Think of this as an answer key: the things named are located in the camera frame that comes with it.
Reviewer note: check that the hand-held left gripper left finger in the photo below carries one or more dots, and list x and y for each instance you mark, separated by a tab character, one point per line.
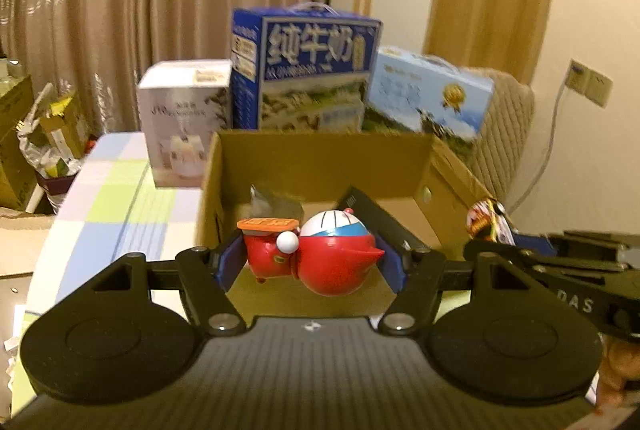
227	262

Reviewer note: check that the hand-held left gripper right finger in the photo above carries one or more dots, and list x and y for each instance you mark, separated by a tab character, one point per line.
396	267

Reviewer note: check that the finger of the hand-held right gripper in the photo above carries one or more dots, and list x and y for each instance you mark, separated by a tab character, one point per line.
505	255
545	244

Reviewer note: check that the colourful snack packet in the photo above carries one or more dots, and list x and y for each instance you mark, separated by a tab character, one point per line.
487	217

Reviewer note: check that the black shaver box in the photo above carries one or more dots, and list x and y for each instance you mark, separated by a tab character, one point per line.
365	210

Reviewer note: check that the red round toy figure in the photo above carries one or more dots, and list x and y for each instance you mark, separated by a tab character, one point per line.
330	255

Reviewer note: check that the silver foil bag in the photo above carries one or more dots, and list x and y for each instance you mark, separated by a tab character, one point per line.
272	202

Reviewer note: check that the brown cardboard box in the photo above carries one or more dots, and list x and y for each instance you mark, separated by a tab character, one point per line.
320	160

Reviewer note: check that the person's right hand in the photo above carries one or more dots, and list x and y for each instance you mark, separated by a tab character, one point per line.
620	370

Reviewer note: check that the chair with quilted cover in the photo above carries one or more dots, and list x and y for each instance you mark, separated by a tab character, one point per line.
505	135

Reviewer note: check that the checked tablecloth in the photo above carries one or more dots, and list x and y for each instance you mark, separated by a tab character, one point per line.
110	190

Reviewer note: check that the white humidifier box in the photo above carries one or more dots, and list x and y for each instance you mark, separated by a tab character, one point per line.
180	125

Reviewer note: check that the light blue milk carton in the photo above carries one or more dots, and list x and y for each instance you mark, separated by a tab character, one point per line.
425	95

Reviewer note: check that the dark blue milk carton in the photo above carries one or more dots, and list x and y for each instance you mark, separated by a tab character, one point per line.
300	75

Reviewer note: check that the small open cardboard box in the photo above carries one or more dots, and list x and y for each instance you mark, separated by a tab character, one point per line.
65	130

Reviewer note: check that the trash bin with bag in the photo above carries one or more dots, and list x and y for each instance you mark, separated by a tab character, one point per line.
47	150

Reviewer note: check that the large cardboard storage box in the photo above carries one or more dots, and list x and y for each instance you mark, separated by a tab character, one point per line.
12	150

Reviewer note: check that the beige wall socket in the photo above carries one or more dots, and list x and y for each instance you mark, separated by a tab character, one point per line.
590	83

